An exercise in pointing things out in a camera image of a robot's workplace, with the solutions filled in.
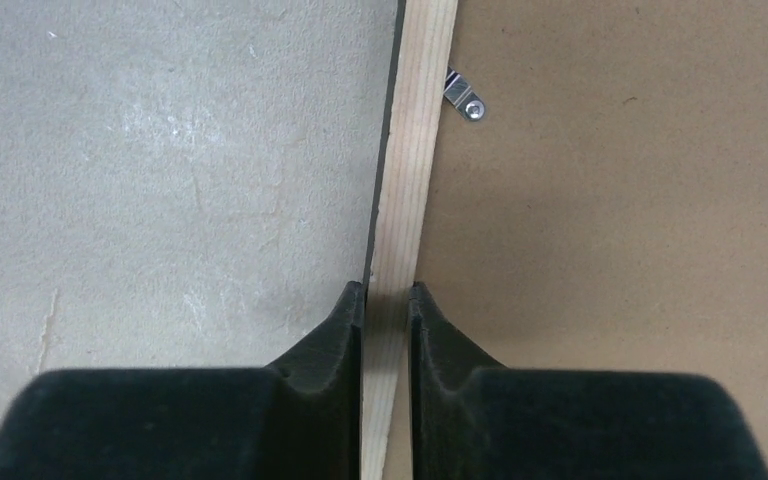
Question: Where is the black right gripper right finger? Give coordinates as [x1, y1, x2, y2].
[409, 283, 768, 479]

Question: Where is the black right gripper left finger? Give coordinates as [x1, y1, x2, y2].
[0, 282, 366, 479]

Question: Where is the brown frame backing board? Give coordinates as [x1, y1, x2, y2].
[417, 1, 768, 463]

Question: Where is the black wooden picture frame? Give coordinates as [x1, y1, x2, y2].
[360, 1, 458, 479]

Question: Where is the metal frame turn clip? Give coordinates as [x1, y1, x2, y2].
[443, 67, 487, 122]

